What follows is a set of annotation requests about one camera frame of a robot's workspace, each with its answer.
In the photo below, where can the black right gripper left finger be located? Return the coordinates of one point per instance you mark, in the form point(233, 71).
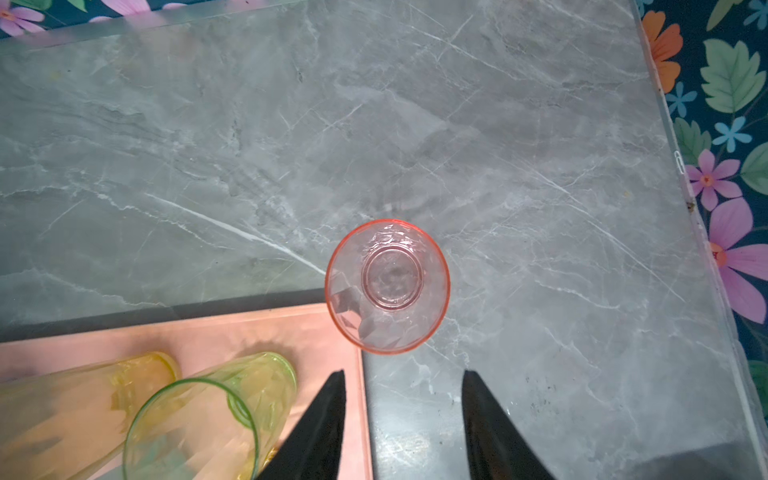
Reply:
point(313, 448)

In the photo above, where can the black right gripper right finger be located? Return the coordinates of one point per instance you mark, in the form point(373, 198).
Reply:
point(495, 448)

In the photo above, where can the short green glass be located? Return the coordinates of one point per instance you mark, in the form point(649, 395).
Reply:
point(219, 424)

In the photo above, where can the short pink glass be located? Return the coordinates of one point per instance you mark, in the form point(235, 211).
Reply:
point(387, 287)

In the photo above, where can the tall yellow glass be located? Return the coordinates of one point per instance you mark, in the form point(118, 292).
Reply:
point(69, 424)

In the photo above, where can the pink plastic tray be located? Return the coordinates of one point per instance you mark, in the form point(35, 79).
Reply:
point(305, 335)

